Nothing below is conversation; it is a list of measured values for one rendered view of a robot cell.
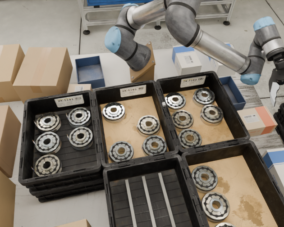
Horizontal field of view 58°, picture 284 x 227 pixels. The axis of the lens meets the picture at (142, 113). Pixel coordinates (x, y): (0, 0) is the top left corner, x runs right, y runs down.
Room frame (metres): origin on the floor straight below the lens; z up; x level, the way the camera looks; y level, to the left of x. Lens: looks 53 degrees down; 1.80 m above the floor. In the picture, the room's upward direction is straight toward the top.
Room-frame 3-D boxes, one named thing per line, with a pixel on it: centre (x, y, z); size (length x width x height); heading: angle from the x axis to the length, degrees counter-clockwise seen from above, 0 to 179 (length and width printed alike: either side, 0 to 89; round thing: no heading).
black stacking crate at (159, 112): (0.62, 0.04, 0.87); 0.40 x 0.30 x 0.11; 12
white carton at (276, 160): (0.46, -0.63, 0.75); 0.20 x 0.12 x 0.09; 7
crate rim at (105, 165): (0.62, 0.04, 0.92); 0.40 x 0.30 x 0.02; 12
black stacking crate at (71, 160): (0.56, 0.34, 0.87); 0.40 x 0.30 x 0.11; 12
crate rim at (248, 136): (0.69, -0.25, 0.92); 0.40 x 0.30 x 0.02; 12
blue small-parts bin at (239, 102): (0.92, -0.45, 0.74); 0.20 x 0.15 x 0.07; 12
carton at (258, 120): (0.74, -0.57, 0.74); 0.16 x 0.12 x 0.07; 102
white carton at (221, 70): (1.20, -0.49, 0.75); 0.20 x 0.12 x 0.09; 5
